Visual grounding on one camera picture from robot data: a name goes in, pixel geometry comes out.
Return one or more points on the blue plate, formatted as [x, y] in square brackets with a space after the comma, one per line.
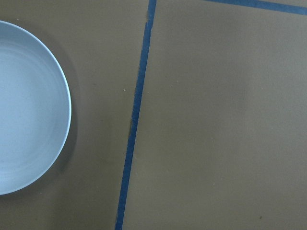
[35, 108]

